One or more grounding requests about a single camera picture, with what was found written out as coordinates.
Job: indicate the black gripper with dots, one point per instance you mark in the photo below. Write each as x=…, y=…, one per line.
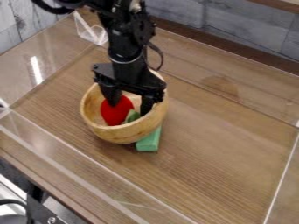
x=139, y=81

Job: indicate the red strawberry toy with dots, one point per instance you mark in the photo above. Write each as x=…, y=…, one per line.
x=119, y=114

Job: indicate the wooden bowl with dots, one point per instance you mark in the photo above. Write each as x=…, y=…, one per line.
x=127, y=132

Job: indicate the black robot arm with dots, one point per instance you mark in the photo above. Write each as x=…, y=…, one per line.
x=130, y=29

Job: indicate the green rectangular block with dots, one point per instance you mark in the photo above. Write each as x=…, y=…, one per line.
x=148, y=143

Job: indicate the clear acrylic corner bracket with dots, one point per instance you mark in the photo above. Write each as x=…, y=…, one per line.
x=94, y=34

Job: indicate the black metal table bracket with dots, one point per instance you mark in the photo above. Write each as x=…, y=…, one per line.
x=39, y=214

